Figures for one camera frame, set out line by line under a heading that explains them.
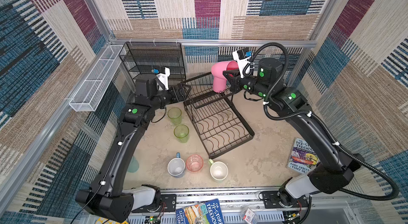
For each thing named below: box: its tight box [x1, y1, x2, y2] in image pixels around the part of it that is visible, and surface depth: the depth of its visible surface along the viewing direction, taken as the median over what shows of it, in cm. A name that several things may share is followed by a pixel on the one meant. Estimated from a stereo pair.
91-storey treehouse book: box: [175, 198, 225, 224], surface depth 70 cm
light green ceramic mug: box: [208, 158, 229, 183], surface depth 78 cm
